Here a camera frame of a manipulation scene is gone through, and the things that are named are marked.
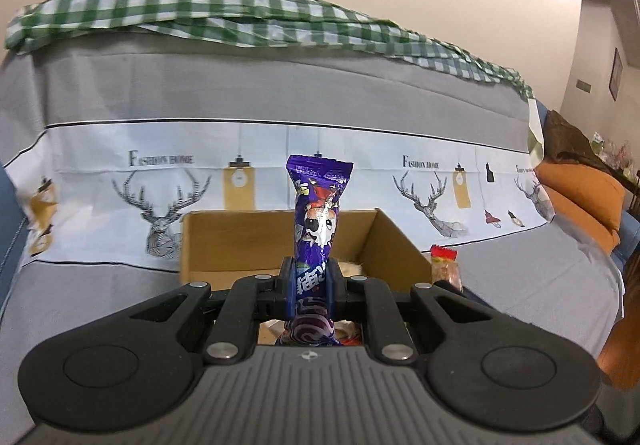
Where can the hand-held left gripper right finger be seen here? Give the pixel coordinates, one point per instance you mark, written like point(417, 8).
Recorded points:
point(334, 295)

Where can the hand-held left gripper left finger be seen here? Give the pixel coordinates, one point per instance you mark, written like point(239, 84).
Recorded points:
point(289, 295)

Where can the cardboard box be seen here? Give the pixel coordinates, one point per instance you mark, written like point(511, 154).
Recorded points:
point(235, 245)

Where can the purple snack packet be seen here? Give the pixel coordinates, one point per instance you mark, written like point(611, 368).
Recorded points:
point(320, 215)

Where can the small red orange candy packet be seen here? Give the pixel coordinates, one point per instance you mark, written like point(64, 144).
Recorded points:
point(445, 267)

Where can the deer printed sofa cover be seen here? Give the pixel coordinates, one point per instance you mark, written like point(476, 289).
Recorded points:
point(300, 85)

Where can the orange cushion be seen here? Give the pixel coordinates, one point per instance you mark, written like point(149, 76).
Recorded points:
point(580, 195)

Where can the brown cloth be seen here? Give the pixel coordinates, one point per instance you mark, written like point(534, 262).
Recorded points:
point(567, 140)

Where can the blue sofa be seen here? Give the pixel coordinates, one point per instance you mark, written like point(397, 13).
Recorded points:
point(10, 225)

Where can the green checked cloth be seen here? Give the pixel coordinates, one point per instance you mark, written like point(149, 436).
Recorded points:
point(200, 5)

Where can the cluttered side table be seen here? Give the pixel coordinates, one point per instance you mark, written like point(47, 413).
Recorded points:
point(620, 157)

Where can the small framed picture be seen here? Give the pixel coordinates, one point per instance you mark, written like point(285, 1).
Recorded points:
point(616, 74)

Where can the wall switch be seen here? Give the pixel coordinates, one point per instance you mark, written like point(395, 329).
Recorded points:
point(583, 86)

